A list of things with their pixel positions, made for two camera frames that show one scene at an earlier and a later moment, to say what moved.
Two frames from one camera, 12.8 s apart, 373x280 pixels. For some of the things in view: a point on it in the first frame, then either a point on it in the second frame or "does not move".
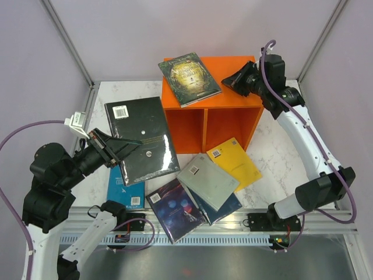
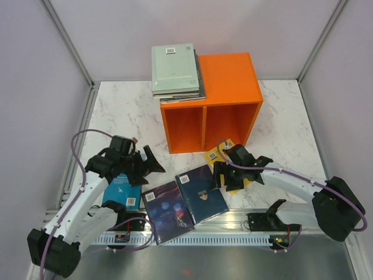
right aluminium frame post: (338, 8) does not move
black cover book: (143, 119) -> (186, 95)
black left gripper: (105, 143) -> (150, 165)
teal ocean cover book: (131, 196) does not move
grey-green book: (204, 177) -> (173, 69)
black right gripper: (235, 81) -> (222, 168)
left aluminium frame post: (69, 45) does not move
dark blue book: (212, 215) -> (203, 201)
